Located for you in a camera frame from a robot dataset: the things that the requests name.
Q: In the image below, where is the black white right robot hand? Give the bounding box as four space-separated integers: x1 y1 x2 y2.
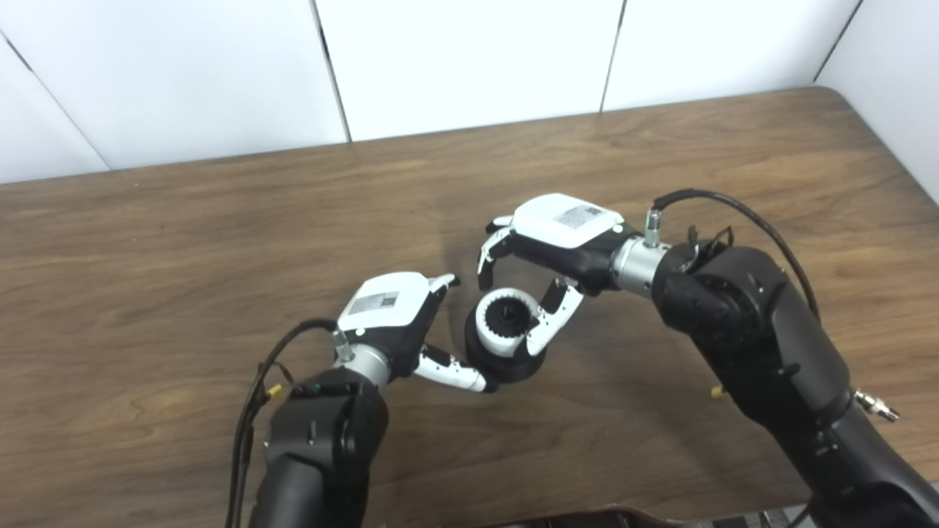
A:
477 193 624 356

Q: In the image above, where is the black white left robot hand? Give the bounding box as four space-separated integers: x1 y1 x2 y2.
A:
337 271 500 393

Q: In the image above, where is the white toothed ring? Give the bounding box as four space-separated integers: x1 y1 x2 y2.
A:
475 287 542 358

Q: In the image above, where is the round black stepped part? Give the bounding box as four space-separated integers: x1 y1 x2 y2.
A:
464 297 547 384

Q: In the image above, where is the thin wire with yellow connector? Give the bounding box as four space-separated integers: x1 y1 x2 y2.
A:
260 362 296 402

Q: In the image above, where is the thin black looped wire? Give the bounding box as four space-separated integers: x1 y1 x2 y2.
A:
686 226 734 255

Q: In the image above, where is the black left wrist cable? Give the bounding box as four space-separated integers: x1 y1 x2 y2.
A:
226 318 349 528

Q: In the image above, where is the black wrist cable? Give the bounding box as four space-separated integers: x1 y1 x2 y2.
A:
646 188 899 422
226 318 349 528

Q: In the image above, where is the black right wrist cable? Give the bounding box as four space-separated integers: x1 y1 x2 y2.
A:
646 188 899 422

